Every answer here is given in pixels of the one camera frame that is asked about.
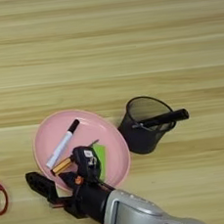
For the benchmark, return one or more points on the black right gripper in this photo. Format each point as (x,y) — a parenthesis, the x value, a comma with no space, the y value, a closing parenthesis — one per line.
(91,200)

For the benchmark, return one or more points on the black mesh pen cup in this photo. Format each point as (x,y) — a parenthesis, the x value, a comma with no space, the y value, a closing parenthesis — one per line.
(137,142)

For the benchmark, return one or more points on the black marker pen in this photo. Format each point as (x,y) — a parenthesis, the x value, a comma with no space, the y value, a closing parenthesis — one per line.
(170,117)

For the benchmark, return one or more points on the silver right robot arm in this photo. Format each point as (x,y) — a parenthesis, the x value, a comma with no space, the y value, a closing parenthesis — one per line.
(135,213)

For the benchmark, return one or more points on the white marker with black cap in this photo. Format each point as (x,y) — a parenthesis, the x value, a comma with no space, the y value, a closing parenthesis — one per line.
(60,149)

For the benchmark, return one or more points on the black box with white label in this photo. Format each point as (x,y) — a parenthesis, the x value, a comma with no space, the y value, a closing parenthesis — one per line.
(88,162)

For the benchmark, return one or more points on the green eraser block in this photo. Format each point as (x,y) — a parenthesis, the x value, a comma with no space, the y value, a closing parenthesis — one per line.
(101,154)

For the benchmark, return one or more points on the pink oval plate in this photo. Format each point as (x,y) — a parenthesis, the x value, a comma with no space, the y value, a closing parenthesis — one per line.
(86,126)

